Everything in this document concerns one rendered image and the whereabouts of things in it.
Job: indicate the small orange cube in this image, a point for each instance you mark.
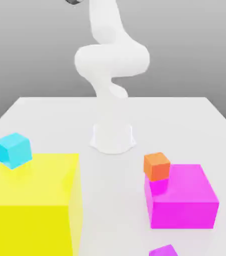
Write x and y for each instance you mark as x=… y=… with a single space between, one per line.
x=157 y=166

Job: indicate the small purple cube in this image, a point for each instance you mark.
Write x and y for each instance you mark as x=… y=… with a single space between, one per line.
x=162 y=251

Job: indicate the large yellow box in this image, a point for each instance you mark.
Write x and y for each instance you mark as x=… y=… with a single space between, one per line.
x=30 y=204

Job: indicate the large magenta box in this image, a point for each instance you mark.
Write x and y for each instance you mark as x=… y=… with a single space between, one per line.
x=185 y=204

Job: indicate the small cyan cube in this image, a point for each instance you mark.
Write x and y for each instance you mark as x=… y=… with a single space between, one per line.
x=14 y=150

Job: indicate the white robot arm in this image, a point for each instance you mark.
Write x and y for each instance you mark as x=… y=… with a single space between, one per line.
x=112 y=58

